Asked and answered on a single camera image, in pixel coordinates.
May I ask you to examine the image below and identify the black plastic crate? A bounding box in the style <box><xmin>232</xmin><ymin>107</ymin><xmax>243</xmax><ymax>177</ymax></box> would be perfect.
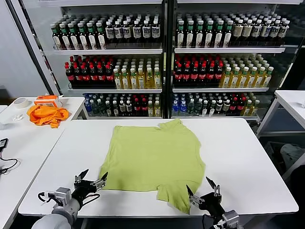
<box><xmin>264</xmin><ymin>140</ymin><xmax>305</xmax><ymax>174</ymax></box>

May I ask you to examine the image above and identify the orange and white box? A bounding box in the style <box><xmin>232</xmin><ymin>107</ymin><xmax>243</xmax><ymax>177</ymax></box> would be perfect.
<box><xmin>33</xmin><ymin>94</ymin><xmax>64</xmax><ymax>108</ymax></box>

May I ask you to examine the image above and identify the green-capped dark tea bottle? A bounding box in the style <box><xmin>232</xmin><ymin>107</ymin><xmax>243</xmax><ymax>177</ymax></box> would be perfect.
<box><xmin>194</xmin><ymin>20</ymin><xmax>205</xmax><ymax>48</ymax></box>
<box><xmin>185</xmin><ymin>20</ymin><xmax>195</xmax><ymax>48</ymax></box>
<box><xmin>95</xmin><ymin>21</ymin><xmax>107</xmax><ymax>50</ymax></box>
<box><xmin>213</xmin><ymin>20</ymin><xmax>224</xmax><ymax>48</ymax></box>
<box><xmin>51</xmin><ymin>23</ymin><xmax>62</xmax><ymax>50</ymax></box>
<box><xmin>68</xmin><ymin>22</ymin><xmax>80</xmax><ymax>50</ymax></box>
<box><xmin>59</xmin><ymin>22</ymin><xmax>71</xmax><ymax>50</ymax></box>
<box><xmin>86</xmin><ymin>21</ymin><xmax>98</xmax><ymax>50</ymax></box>
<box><xmin>223</xmin><ymin>21</ymin><xmax>234</xmax><ymax>48</ymax></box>
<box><xmin>78</xmin><ymin>21</ymin><xmax>89</xmax><ymax>50</ymax></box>
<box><xmin>204</xmin><ymin>20</ymin><xmax>214</xmax><ymax>48</ymax></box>
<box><xmin>175</xmin><ymin>20</ymin><xmax>185</xmax><ymax>48</ymax></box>

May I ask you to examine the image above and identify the white metal-framed side table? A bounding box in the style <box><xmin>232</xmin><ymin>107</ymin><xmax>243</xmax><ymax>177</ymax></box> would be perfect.
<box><xmin>256</xmin><ymin>89</ymin><xmax>305</xmax><ymax>183</ymax></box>

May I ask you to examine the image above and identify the beige masking tape roll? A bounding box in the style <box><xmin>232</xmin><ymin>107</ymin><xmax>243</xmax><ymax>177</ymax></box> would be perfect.
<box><xmin>13</xmin><ymin>97</ymin><xmax>32</xmax><ymax>109</ymax></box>

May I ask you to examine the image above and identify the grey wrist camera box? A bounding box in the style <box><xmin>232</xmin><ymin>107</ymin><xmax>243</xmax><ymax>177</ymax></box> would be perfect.
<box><xmin>223</xmin><ymin>209</ymin><xmax>240</xmax><ymax>227</ymax></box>
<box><xmin>47</xmin><ymin>187</ymin><xmax>72</xmax><ymax>207</ymax></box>

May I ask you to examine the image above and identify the grey bag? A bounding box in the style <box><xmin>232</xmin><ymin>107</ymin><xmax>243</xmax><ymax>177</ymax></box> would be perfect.
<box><xmin>280</xmin><ymin>144</ymin><xmax>305</xmax><ymax>169</ymax></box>

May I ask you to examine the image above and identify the beige-labelled dark drink bottle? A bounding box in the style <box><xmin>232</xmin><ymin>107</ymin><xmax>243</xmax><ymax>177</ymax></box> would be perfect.
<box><xmin>242</xmin><ymin>19</ymin><xmax>254</xmax><ymax>46</ymax></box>
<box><xmin>233</xmin><ymin>19</ymin><xmax>244</xmax><ymax>46</ymax></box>

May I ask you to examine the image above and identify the red-capped cola bottle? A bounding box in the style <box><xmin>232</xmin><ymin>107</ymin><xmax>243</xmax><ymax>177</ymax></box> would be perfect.
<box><xmin>105</xmin><ymin>62</ymin><xmax>114</xmax><ymax>84</ymax></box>
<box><xmin>174</xmin><ymin>62</ymin><xmax>183</xmax><ymax>84</ymax></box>
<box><xmin>81</xmin><ymin>63</ymin><xmax>91</xmax><ymax>84</ymax></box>
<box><xmin>206</xmin><ymin>62</ymin><xmax>216</xmax><ymax>84</ymax></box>
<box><xmin>65</xmin><ymin>62</ymin><xmax>75</xmax><ymax>84</ymax></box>
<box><xmin>190</xmin><ymin>62</ymin><xmax>200</xmax><ymax>84</ymax></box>
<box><xmin>182</xmin><ymin>62</ymin><xmax>191</xmax><ymax>84</ymax></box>
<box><xmin>198</xmin><ymin>62</ymin><xmax>208</xmax><ymax>84</ymax></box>
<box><xmin>98</xmin><ymin>63</ymin><xmax>107</xmax><ymax>84</ymax></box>
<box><xmin>214</xmin><ymin>62</ymin><xmax>224</xmax><ymax>84</ymax></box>
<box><xmin>73</xmin><ymin>63</ymin><xmax>83</xmax><ymax>84</ymax></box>
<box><xmin>90</xmin><ymin>63</ymin><xmax>99</xmax><ymax>84</ymax></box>

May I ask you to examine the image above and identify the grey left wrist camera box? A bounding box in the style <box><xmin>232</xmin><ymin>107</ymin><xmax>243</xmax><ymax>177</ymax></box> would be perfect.
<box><xmin>47</xmin><ymin>187</ymin><xmax>72</xmax><ymax>207</ymax></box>

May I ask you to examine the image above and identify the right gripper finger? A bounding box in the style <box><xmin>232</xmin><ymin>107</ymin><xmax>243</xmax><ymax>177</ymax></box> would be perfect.
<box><xmin>205</xmin><ymin>176</ymin><xmax>221</xmax><ymax>197</ymax></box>
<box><xmin>186</xmin><ymin>184</ymin><xmax>206</xmax><ymax>205</ymax></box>

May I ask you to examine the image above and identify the black display tray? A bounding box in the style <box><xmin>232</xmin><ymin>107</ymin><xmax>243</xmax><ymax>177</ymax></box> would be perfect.
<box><xmin>173</xmin><ymin>82</ymin><xmax>221</xmax><ymax>88</ymax></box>

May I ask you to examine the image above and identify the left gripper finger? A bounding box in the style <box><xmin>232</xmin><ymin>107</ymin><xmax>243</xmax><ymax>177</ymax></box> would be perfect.
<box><xmin>74</xmin><ymin>168</ymin><xmax>90</xmax><ymax>184</ymax></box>
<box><xmin>90</xmin><ymin>171</ymin><xmax>109</xmax><ymax>190</ymax></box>

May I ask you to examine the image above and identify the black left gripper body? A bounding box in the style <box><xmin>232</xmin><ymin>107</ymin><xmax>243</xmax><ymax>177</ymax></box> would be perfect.
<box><xmin>71</xmin><ymin>180</ymin><xmax>98</xmax><ymax>204</ymax></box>

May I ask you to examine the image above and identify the black left camera cable loop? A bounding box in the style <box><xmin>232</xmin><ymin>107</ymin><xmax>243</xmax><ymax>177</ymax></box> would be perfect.
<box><xmin>37</xmin><ymin>191</ymin><xmax>56</xmax><ymax>204</ymax></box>

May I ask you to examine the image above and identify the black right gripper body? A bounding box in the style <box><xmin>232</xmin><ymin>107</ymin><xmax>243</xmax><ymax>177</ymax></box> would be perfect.
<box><xmin>199</xmin><ymin>192</ymin><xmax>226</xmax><ymax>217</ymax></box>

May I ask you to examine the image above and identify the blue-labelled dark drink bottle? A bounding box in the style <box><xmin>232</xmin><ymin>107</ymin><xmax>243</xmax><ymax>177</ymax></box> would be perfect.
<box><xmin>279</xmin><ymin>21</ymin><xmax>291</xmax><ymax>46</ymax></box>
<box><xmin>132</xmin><ymin>20</ymin><xmax>142</xmax><ymax>47</ymax></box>
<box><xmin>270</xmin><ymin>21</ymin><xmax>282</xmax><ymax>46</ymax></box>
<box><xmin>122</xmin><ymin>20</ymin><xmax>132</xmax><ymax>47</ymax></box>
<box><xmin>261</xmin><ymin>20</ymin><xmax>272</xmax><ymax>46</ymax></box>
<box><xmin>151</xmin><ymin>20</ymin><xmax>161</xmax><ymax>47</ymax></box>
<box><xmin>113</xmin><ymin>21</ymin><xmax>123</xmax><ymax>47</ymax></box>
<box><xmin>142</xmin><ymin>20</ymin><xmax>152</xmax><ymax>47</ymax></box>
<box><xmin>251</xmin><ymin>20</ymin><xmax>263</xmax><ymax>46</ymax></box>
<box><xmin>105</xmin><ymin>21</ymin><xmax>115</xmax><ymax>47</ymax></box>

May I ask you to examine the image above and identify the crumpled orange cloth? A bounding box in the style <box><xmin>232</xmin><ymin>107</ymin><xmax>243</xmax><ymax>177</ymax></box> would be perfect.
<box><xmin>26</xmin><ymin>104</ymin><xmax>70</xmax><ymax>129</ymax></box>

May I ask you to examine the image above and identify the white glass-sided shelf unit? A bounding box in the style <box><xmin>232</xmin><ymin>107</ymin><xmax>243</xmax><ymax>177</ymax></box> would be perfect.
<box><xmin>166</xmin><ymin>0</ymin><xmax>305</xmax><ymax>124</ymax></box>
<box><xmin>22</xmin><ymin>0</ymin><xmax>168</xmax><ymax>120</ymax></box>

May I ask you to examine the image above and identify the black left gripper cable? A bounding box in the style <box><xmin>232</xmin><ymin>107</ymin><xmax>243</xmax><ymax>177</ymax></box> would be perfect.
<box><xmin>82</xmin><ymin>193</ymin><xmax>101</xmax><ymax>206</ymax></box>

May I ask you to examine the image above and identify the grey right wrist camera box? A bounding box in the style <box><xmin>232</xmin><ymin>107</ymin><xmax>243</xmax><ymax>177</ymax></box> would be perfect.
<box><xmin>223</xmin><ymin>209</ymin><xmax>240</xmax><ymax>227</ymax></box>

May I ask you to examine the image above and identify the light green t-shirt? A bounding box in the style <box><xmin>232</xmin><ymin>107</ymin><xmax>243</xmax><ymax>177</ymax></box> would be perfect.
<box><xmin>98</xmin><ymin>118</ymin><xmax>207</xmax><ymax>215</ymax></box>

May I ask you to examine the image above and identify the yellow tea bottle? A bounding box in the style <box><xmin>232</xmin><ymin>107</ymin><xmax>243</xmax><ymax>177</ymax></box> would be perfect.
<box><xmin>145</xmin><ymin>67</ymin><xmax>154</xmax><ymax>89</ymax></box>
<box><xmin>247</xmin><ymin>67</ymin><xmax>258</xmax><ymax>88</ymax></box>
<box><xmin>230</xmin><ymin>67</ymin><xmax>241</xmax><ymax>88</ymax></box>
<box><xmin>113</xmin><ymin>68</ymin><xmax>122</xmax><ymax>90</ymax></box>
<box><xmin>255</xmin><ymin>67</ymin><xmax>266</xmax><ymax>88</ymax></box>
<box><xmin>137</xmin><ymin>67</ymin><xmax>146</xmax><ymax>89</ymax></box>
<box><xmin>153</xmin><ymin>67</ymin><xmax>162</xmax><ymax>89</ymax></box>
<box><xmin>238</xmin><ymin>67</ymin><xmax>249</xmax><ymax>88</ymax></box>
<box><xmin>263</xmin><ymin>67</ymin><xmax>275</xmax><ymax>88</ymax></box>
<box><xmin>221</xmin><ymin>67</ymin><xmax>233</xmax><ymax>88</ymax></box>
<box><xmin>129</xmin><ymin>68</ymin><xmax>138</xmax><ymax>90</ymax></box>
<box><xmin>121</xmin><ymin>68</ymin><xmax>131</xmax><ymax>90</ymax></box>

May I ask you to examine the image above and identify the small red-capped dark bottle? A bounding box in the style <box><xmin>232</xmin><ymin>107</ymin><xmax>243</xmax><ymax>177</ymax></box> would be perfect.
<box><xmin>133</xmin><ymin>97</ymin><xmax>141</xmax><ymax>117</ymax></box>
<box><xmin>237</xmin><ymin>97</ymin><xmax>245</xmax><ymax>116</ymax></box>
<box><xmin>141</xmin><ymin>97</ymin><xmax>148</xmax><ymax>117</ymax></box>
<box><xmin>230</xmin><ymin>97</ymin><xmax>238</xmax><ymax>116</ymax></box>

